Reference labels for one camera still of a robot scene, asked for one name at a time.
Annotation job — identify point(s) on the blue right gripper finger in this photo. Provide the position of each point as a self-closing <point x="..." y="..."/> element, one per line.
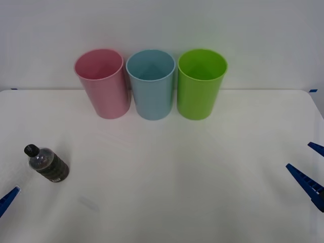
<point x="317" y="148"/>
<point x="310" y="183"/>

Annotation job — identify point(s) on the green plastic waste bin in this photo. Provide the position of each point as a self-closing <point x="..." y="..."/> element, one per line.
<point x="197" y="101"/>

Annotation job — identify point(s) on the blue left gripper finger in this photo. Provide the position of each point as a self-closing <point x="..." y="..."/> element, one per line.
<point x="8" y="200"/>

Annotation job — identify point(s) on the pink plastic waste bin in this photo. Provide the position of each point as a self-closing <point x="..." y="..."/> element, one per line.
<point x="111" y="96"/>

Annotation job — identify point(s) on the dark plastic bottle black cap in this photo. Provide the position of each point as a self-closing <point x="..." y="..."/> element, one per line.
<point x="50" y="165"/>

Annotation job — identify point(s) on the pale blue plastic waste bin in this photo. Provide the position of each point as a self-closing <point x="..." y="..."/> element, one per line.
<point x="153" y="101"/>

